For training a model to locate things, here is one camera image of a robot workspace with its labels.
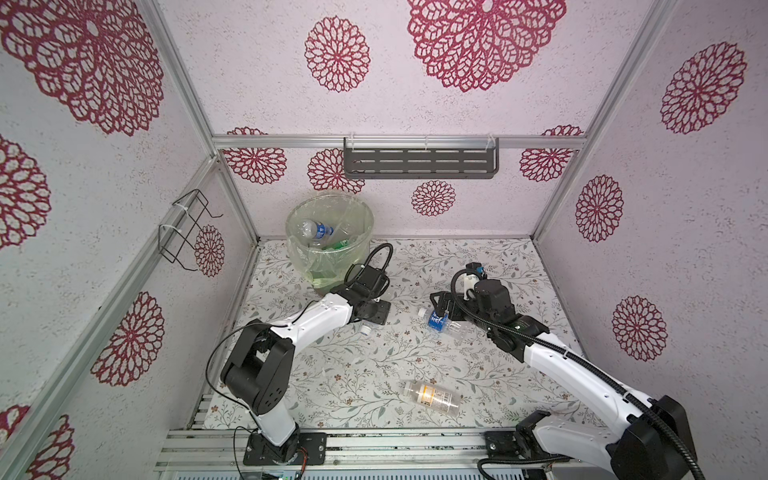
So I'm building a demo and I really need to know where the clear bottle blue label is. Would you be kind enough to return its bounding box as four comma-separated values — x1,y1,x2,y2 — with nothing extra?
298,219,335,242

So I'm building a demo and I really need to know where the clear bottle yellow label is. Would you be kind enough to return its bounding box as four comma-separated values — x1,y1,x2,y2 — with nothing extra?
403,381,461,417

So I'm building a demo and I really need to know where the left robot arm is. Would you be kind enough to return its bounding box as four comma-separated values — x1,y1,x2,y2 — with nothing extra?
220,266,390,448

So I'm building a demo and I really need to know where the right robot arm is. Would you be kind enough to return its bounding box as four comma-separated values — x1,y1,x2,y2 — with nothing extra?
430,264,704,479

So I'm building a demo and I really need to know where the clear plastic bin liner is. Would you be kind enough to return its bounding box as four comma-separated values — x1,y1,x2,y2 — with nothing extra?
285,191,374,291

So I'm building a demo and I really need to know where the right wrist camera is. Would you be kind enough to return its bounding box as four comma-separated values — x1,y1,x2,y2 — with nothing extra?
466,262,487,278

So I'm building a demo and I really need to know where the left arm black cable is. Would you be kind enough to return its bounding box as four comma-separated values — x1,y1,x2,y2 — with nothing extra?
343,242,395,295

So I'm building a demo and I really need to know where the grey slotted wall shelf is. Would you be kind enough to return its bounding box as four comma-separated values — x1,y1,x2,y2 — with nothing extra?
342,138,500,180

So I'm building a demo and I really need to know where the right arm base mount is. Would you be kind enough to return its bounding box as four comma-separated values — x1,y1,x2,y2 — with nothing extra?
483,430,571,465

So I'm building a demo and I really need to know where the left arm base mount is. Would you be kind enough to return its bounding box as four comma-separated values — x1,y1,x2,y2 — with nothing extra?
243,430,328,467

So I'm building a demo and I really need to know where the black wire wall rack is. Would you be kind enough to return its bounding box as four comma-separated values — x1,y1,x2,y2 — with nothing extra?
156,189,222,272

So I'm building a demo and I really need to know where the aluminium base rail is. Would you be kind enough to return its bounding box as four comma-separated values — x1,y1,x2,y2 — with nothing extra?
154,428,519,473

